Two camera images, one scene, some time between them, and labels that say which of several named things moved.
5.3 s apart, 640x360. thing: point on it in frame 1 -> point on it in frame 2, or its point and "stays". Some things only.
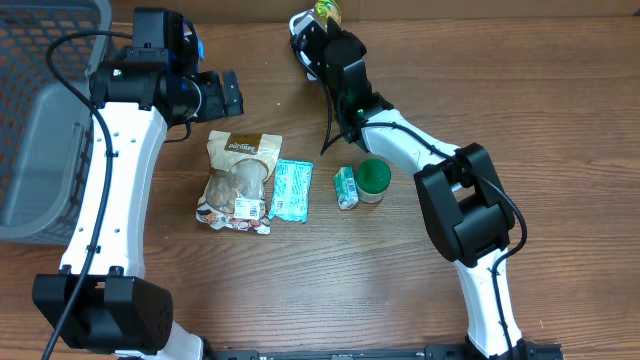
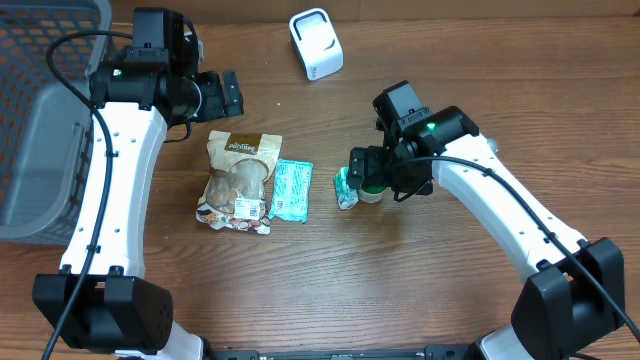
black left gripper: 211,107 stays
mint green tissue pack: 291,193 stays
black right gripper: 319,76 -> 376,160
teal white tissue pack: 346,187 stays
